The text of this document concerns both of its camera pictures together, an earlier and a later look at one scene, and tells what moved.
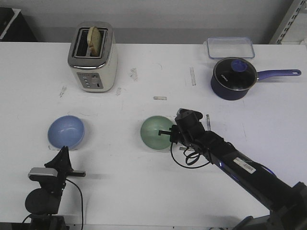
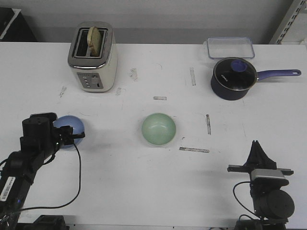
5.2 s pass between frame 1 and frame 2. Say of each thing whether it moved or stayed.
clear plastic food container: stayed
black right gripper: moved
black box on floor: stayed
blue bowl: stayed
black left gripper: moved
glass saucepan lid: stayed
